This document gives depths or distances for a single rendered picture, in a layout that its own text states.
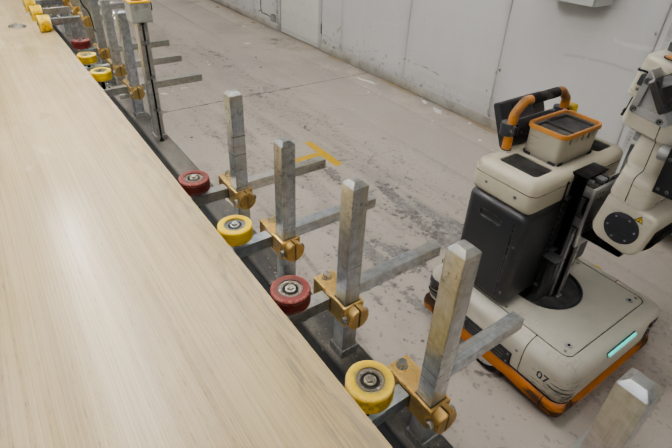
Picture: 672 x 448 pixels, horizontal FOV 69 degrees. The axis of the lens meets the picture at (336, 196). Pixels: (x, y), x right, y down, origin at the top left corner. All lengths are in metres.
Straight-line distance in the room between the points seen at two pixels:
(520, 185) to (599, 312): 0.65
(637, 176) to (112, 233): 1.42
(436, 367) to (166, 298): 0.51
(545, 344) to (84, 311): 1.44
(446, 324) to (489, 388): 1.29
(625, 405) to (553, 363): 1.22
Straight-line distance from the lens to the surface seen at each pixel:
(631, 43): 3.45
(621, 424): 0.66
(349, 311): 1.01
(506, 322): 1.11
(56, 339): 0.99
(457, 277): 0.71
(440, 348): 0.81
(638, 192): 1.66
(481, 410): 1.99
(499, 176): 1.70
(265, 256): 1.37
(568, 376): 1.85
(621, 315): 2.12
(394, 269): 1.13
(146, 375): 0.88
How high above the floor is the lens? 1.57
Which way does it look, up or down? 32 degrees down
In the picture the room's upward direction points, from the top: 3 degrees clockwise
